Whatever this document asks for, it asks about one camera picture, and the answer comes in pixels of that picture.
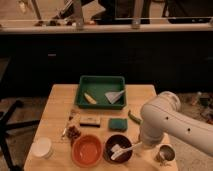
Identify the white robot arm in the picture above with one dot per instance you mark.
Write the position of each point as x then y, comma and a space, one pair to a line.
161, 115

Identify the wooden block brush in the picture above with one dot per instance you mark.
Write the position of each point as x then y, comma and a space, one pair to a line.
90, 121

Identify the purple bowl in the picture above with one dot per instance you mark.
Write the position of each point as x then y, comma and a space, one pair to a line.
123, 142

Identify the orange bowl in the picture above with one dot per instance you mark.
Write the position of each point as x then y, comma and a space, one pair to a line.
87, 151

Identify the green plastic tray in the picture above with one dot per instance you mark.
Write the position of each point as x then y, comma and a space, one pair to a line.
96, 87

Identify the yellow corn cob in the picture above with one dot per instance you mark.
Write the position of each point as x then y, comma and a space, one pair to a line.
90, 99

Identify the green okra pod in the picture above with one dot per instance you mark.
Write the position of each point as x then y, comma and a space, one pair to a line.
134, 118

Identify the teal square sponge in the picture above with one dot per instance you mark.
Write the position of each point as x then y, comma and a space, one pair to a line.
118, 124

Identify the small metal utensil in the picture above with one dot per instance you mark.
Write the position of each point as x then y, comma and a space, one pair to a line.
71, 116

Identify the dark red grape bunch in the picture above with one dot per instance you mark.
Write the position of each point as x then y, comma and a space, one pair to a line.
72, 134

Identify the metal cup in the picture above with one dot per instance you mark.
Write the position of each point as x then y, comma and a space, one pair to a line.
165, 154

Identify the black office chair base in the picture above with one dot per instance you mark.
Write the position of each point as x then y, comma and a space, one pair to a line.
5, 127

